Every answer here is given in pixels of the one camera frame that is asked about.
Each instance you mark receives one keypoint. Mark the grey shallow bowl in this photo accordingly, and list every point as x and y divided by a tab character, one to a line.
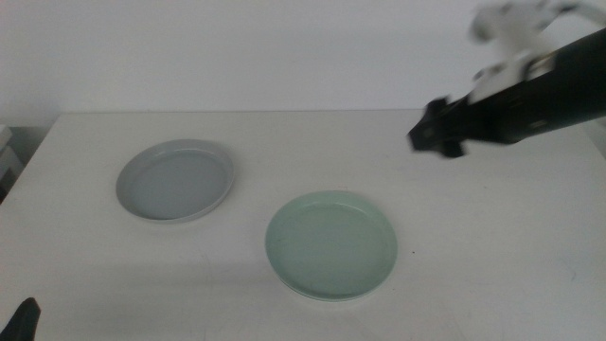
175	182

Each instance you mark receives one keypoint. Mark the pale green shallow bowl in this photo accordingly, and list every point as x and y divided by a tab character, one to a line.
331	244

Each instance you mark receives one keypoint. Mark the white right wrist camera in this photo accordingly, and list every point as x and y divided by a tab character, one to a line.
506	28

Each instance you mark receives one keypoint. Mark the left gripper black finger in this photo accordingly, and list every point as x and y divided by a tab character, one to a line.
21	322

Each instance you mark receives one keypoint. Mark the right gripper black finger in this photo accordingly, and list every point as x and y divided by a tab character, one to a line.
453	149
426	135

